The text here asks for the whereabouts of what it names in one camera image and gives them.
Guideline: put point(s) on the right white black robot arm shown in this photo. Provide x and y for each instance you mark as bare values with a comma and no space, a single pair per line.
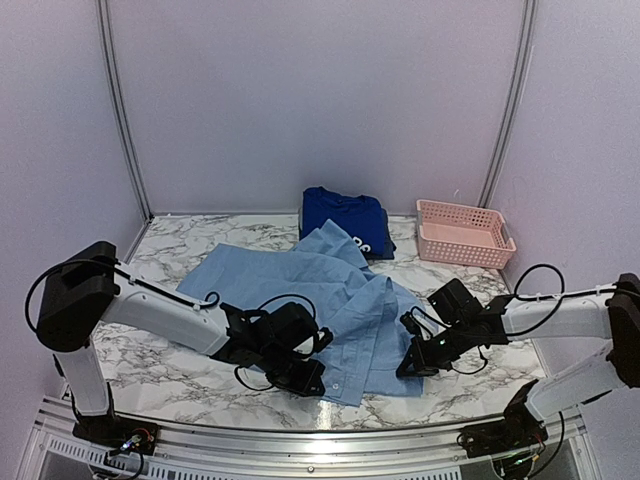
609,312

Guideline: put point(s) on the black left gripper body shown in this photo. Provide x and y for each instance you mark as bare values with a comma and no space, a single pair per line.
288,378

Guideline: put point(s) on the royal blue printed t-shirt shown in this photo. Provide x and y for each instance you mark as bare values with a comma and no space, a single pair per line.
362,217

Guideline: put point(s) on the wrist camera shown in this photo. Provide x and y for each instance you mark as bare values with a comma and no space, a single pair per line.
454,305
293,329

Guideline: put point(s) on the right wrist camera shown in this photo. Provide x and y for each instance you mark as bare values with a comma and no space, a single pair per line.
454,305

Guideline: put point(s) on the left aluminium corner post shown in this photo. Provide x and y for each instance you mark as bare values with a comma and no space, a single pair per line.
123,128

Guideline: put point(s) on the light blue shirt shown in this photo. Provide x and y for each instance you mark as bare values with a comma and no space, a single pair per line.
326,269

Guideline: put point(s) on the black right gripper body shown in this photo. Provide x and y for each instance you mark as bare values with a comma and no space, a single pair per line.
439,357

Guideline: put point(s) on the aluminium corner post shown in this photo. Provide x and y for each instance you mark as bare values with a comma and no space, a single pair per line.
515,91
123,128

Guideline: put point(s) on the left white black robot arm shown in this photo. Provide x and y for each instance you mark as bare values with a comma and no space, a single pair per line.
65,303

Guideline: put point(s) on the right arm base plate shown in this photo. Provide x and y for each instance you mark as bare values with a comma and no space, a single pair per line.
498,437

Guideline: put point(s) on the aluminium front rail frame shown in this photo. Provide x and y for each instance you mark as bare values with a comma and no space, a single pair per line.
187,451

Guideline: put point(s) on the pink perforated plastic basket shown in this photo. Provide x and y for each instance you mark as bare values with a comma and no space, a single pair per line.
462,235

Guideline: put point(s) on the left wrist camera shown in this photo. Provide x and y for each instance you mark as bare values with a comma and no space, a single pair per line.
293,329

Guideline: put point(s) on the right aluminium corner post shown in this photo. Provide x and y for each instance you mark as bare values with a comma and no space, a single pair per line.
515,91

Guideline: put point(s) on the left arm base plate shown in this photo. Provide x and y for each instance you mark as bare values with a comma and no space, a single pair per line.
114,432

